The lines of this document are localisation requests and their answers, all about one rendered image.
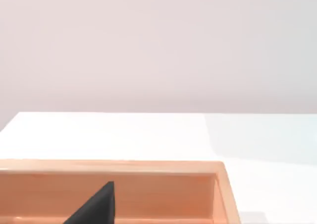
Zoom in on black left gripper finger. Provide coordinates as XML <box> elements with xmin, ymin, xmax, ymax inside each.
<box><xmin>63</xmin><ymin>181</ymin><xmax>116</xmax><ymax>224</ymax></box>

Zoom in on shallow salmon-coloured box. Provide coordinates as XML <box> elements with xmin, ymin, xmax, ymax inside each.
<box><xmin>0</xmin><ymin>159</ymin><xmax>242</xmax><ymax>224</ymax></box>

